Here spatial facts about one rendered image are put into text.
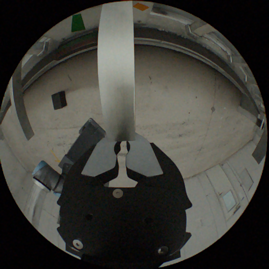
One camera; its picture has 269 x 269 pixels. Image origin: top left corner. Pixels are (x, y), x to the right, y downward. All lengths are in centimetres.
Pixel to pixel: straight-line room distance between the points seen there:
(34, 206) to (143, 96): 125
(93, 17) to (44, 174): 71
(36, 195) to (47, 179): 14
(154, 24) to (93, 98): 90
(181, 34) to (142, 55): 71
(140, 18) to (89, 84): 87
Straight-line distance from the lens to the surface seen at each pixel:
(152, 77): 97
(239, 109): 263
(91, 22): 30
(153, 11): 50
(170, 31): 33
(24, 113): 26
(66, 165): 74
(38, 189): 65
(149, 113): 101
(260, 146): 23
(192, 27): 35
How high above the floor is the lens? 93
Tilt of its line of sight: 57 degrees down
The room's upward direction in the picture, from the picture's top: 175 degrees clockwise
